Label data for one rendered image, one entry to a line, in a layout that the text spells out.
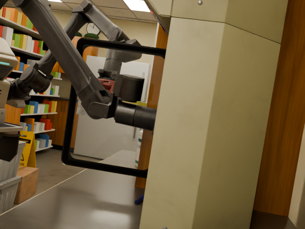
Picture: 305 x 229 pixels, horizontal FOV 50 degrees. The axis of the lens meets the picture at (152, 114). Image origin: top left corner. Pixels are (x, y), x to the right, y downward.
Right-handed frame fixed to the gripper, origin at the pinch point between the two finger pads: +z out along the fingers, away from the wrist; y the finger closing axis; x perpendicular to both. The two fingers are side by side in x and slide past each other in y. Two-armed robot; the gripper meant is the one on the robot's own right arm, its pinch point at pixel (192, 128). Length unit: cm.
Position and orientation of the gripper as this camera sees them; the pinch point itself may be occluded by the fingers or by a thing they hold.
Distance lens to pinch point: 82.4
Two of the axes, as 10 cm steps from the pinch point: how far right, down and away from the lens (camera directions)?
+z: 9.7, 2.1, -1.4
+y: 1.6, -0.4, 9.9
